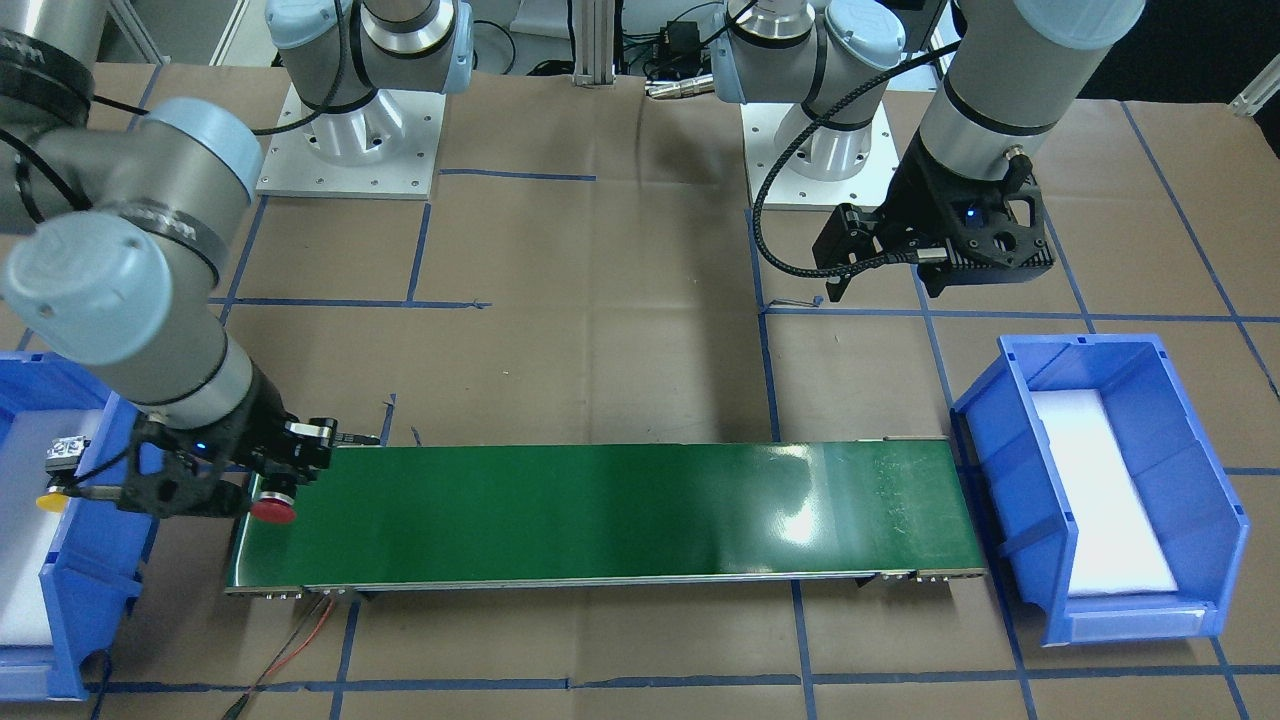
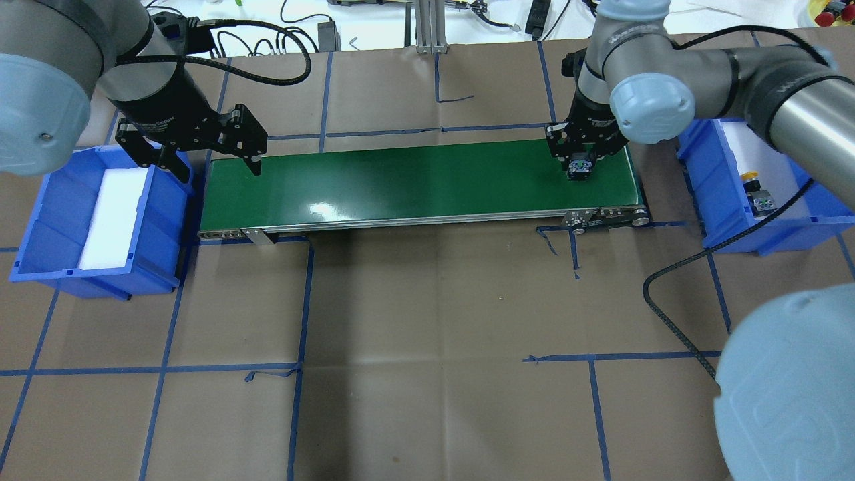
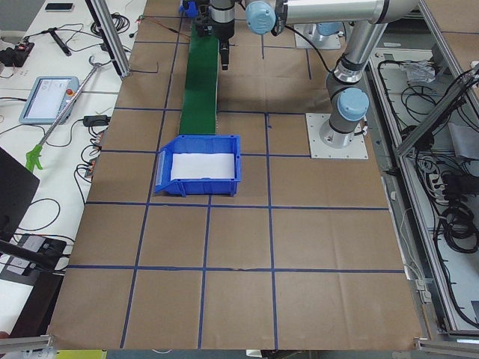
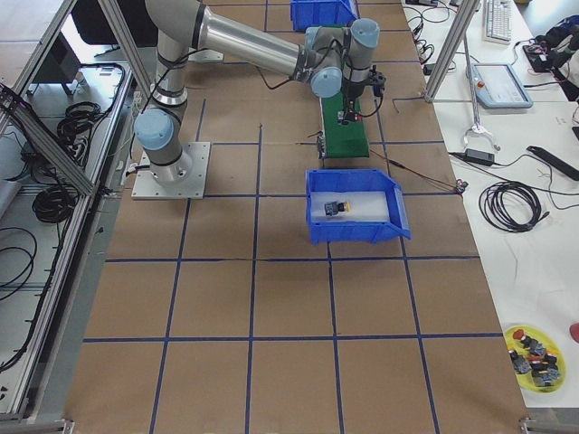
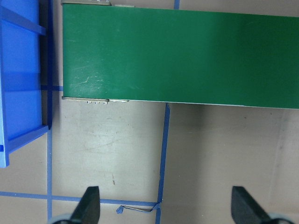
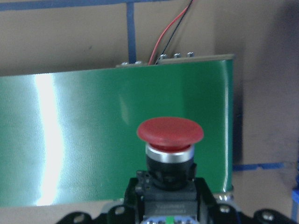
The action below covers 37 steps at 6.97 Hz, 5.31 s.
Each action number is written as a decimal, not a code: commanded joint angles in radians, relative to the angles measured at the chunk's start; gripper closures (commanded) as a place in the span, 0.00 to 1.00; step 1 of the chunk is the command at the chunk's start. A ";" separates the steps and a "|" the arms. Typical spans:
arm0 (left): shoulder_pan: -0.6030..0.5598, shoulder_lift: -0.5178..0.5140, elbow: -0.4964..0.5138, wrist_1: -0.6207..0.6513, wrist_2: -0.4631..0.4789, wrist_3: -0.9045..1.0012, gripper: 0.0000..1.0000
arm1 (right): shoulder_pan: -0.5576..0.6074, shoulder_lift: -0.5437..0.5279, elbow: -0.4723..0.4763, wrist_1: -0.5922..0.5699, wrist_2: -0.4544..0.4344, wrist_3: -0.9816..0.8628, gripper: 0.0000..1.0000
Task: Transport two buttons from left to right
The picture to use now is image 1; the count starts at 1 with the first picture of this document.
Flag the red push button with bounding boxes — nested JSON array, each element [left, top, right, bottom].
[[250, 473, 298, 524]]

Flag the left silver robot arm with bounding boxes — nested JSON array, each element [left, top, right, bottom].
[[710, 1, 1146, 302]]

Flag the yellow push button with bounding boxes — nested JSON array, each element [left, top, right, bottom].
[[36, 436, 92, 514]]

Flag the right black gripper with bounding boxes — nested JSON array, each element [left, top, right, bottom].
[[67, 369, 338, 519]]

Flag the green conveyor belt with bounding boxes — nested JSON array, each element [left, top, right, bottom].
[[225, 439, 986, 596]]

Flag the red black power wire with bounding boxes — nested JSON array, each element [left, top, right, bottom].
[[221, 598, 339, 719]]

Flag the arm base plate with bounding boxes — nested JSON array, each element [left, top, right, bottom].
[[741, 102, 899, 210], [256, 90, 445, 200]]

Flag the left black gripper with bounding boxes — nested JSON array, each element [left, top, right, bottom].
[[812, 137, 1056, 299]]

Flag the blue bin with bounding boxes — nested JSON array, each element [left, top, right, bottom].
[[1, 352, 155, 703], [954, 334, 1251, 647]]

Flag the aluminium frame post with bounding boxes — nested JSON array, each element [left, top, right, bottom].
[[567, 1, 622, 87]]

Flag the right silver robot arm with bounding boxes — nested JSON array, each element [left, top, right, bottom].
[[1, 1, 343, 524]]

